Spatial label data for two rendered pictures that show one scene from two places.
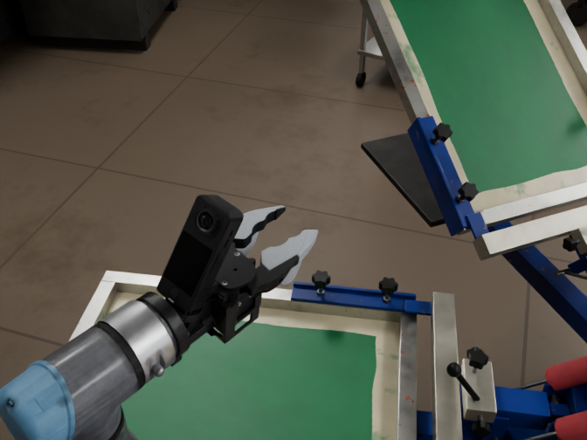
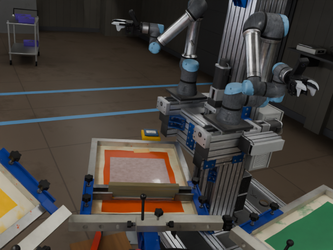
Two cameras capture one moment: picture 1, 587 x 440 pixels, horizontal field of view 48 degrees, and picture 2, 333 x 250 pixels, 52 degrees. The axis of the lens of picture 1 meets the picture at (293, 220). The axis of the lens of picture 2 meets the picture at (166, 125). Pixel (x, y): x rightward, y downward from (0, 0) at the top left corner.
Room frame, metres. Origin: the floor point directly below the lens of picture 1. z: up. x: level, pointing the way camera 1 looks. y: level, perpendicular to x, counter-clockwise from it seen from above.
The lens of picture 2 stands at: (1.04, -1.43, 2.04)
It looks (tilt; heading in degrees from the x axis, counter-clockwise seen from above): 24 degrees down; 130
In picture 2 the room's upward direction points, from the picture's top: 8 degrees clockwise
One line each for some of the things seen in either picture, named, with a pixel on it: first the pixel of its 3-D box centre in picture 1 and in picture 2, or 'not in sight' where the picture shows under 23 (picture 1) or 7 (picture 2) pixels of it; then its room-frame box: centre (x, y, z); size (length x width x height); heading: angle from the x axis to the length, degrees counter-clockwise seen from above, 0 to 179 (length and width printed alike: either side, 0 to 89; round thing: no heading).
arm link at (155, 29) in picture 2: not in sight; (156, 29); (-0.67, 0.33, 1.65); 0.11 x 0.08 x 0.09; 46
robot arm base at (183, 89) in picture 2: not in sight; (187, 86); (-0.39, 0.43, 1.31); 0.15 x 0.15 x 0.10
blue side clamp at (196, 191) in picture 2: not in sight; (196, 201); (0.26, -0.19, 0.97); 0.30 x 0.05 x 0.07; 142
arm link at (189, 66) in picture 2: not in sight; (189, 69); (-0.40, 0.44, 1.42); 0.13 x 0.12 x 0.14; 136
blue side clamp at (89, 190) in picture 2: not in sight; (87, 200); (-0.08, -0.62, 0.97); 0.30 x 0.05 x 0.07; 142
